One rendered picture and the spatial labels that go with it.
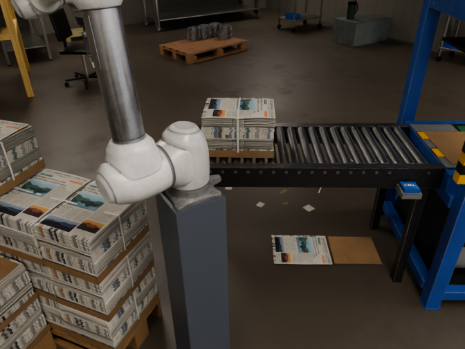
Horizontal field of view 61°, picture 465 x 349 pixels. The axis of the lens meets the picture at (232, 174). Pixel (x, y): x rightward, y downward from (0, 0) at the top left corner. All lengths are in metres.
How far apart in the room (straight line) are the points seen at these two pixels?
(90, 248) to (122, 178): 0.49
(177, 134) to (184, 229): 0.35
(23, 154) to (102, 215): 0.54
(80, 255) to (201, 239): 0.50
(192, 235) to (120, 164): 0.41
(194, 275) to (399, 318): 1.30
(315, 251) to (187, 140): 1.62
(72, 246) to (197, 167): 0.63
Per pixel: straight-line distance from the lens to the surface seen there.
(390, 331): 2.43
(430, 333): 2.49
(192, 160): 1.33
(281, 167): 2.04
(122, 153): 1.22
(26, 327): 2.19
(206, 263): 1.60
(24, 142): 2.08
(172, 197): 1.44
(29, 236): 1.85
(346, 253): 2.77
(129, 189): 1.24
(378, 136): 2.48
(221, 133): 2.04
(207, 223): 1.48
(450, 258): 2.36
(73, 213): 1.80
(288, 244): 2.76
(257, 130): 2.03
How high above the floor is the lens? 1.83
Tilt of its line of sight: 32 degrees down
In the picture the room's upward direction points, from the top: 1 degrees counter-clockwise
